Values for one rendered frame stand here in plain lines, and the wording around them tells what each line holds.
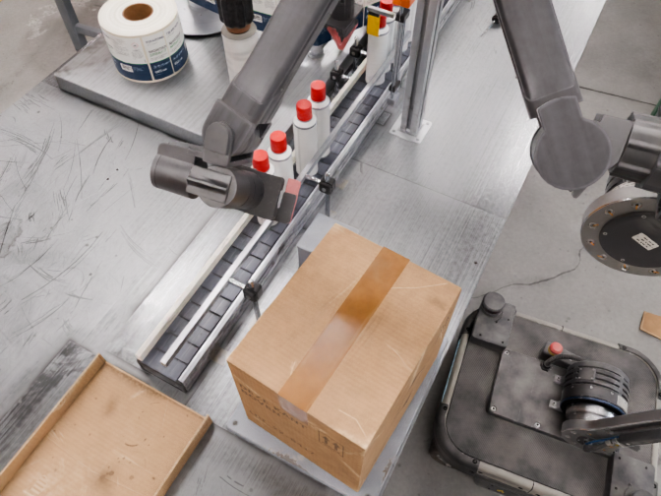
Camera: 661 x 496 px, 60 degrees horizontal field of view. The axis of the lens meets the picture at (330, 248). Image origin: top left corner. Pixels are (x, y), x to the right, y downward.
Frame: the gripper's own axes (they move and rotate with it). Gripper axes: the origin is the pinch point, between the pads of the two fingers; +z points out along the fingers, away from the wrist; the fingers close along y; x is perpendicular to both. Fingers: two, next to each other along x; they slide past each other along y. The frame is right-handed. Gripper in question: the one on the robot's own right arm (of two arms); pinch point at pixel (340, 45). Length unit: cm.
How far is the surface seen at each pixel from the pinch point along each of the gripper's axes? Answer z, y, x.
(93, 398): 17, 96, -4
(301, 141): 0.9, 31.7, 6.3
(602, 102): 101, -141, 74
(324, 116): -0.4, 23.9, 7.8
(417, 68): -2.1, 1.1, 20.6
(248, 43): -2.9, 13.2, -18.2
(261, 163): -6.9, 47.1, 6.1
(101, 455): 17, 103, 4
